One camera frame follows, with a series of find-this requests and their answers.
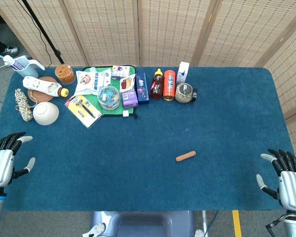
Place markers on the clear tub of binder clips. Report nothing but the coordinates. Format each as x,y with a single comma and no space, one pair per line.
108,97

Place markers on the white table leg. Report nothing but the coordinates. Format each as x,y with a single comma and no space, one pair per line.
204,219

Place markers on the white snack packet red fruit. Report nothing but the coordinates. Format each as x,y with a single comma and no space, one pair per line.
127,82

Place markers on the right five-finger robot hand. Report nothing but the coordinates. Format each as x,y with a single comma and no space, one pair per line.
292,190

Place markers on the small sausage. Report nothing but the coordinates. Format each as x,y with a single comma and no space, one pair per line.
185,156

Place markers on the dark blue long box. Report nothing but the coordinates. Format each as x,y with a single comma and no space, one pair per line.
141,89

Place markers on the white sneaker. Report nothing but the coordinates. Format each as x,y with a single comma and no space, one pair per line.
11,50

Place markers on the glass seed jar black lid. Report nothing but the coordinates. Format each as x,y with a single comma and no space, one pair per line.
183,92

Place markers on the white purple toothpaste tube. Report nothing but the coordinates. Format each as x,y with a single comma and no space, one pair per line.
9,60

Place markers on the left five-finger robot hand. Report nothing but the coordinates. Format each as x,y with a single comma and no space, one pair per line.
0,163

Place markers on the green tray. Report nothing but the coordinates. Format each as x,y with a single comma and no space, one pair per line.
108,113

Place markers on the orange drink can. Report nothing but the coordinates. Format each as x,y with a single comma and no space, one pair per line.
169,86

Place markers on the small purple box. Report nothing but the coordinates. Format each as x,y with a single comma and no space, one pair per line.
129,98

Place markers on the round woven brown coaster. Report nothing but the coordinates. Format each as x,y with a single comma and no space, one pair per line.
40,97

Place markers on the razor in yellow blister pack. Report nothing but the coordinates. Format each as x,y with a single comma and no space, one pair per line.
84,111

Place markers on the white box with purple print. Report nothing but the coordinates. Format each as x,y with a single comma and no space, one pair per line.
121,71

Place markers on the white and blue carton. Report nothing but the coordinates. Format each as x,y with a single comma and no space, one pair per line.
182,72

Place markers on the amber honey squeeze bottle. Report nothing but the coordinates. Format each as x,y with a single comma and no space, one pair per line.
156,89

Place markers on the cream upturned bowl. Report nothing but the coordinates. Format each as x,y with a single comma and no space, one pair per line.
45,113

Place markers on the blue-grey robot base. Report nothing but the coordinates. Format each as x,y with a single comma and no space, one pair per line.
143,224

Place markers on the blue felt table cloth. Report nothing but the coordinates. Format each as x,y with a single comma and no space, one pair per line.
138,148

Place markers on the white bottle with yellow cap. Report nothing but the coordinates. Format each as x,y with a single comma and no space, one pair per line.
39,85

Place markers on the black tripod stand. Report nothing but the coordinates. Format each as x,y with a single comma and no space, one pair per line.
40,29

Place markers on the bamboo folding screen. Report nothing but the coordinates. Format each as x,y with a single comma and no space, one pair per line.
162,29

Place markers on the clear jar of rubber bands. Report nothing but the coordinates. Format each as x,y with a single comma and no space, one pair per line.
64,74

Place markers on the white sugar bag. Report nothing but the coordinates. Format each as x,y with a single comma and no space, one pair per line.
91,81

